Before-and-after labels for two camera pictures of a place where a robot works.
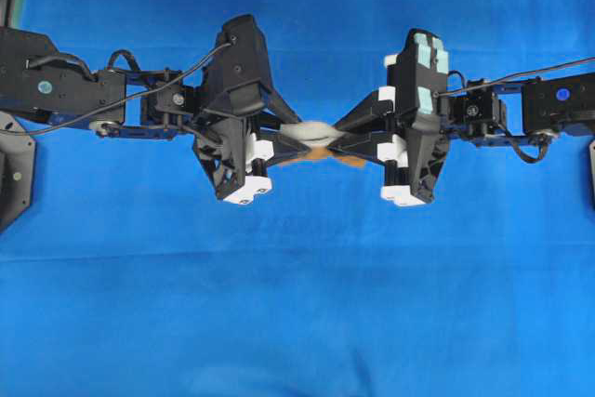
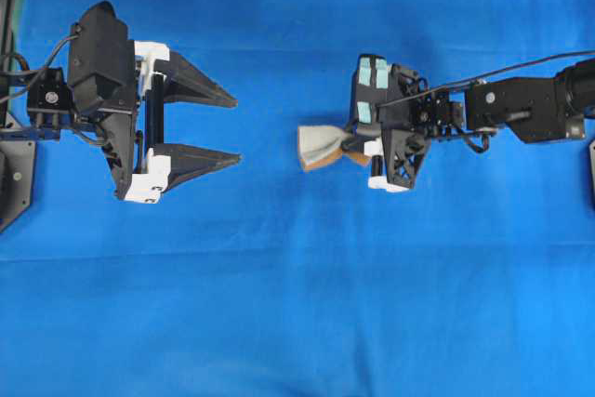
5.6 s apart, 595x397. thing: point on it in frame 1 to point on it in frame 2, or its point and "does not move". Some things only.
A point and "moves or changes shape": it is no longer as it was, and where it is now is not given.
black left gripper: [234, 158] to [134, 137]
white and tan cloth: [316, 137] moves or changes shape
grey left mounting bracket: [18, 153] does not move
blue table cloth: [128, 276] does not move
